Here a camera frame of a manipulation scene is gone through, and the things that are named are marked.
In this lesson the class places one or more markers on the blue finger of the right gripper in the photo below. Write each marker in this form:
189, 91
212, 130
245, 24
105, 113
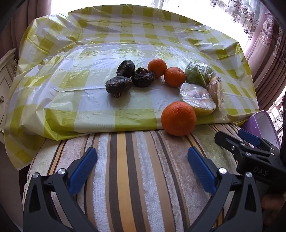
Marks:
248, 137
231, 144

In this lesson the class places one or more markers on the right hand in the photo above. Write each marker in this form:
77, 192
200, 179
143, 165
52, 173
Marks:
271, 202

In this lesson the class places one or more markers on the large orange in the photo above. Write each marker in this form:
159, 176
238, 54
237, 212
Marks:
178, 119

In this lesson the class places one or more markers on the dark wrinkled fruit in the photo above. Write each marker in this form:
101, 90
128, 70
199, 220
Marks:
142, 77
126, 69
118, 85

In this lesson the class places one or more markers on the purple white cardboard box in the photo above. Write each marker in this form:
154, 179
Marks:
261, 125

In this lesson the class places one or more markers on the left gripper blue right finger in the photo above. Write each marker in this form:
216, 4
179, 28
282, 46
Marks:
203, 168

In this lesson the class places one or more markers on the orange with green stem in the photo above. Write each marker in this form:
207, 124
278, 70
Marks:
174, 77

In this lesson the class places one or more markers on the cut fruit half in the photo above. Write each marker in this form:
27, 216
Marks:
198, 98

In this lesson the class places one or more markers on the green fruit half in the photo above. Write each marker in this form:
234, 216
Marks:
199, 73

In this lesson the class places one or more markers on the small orange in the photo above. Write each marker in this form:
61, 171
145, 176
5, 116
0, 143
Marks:
157, 66

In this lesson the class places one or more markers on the dark wrinkled fruit front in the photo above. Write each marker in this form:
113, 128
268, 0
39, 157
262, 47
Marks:
118, 85

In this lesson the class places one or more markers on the cream carved cabinet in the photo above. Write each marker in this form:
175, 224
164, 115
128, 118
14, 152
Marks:
8, 68

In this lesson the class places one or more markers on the pink floral curtain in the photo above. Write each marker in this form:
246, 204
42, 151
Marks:
266, 51

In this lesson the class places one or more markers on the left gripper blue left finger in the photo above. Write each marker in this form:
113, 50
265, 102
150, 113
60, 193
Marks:
79, 170

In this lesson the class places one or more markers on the pale fruit half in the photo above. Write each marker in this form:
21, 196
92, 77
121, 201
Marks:
215, 89

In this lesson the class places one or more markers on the green checkered plastic tablecloth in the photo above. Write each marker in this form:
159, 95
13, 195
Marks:
59, 92

